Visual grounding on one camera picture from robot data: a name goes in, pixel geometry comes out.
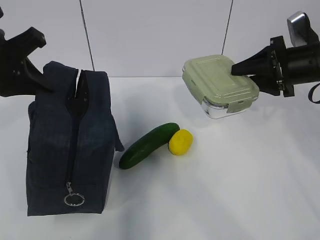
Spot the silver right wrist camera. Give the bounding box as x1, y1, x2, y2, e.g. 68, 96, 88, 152
287, 10, 308, 47

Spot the dark blue lunch bag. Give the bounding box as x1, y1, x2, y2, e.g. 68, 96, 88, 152
26, 61, 124, 216

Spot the metal zipper pull ring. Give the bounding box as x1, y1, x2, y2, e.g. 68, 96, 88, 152
63, 182, 86, 207

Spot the glass container green lid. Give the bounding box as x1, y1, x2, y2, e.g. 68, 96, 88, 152
182, 54, 260, 119

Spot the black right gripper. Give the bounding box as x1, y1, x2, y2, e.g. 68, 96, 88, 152
231, 35, 295, 97

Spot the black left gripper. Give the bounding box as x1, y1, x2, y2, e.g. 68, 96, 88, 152
0, 27, 54, 98

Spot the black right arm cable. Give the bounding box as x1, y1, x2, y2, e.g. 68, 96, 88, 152
307, 83, 320, 105

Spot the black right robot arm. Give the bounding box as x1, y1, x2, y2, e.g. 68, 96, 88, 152
231, 26, 320, 97

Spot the yellow lemon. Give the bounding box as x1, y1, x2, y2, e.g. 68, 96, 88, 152
168, 129, 193, 156

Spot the green cucumber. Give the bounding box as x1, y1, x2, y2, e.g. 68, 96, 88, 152
118, 122, 180, 170

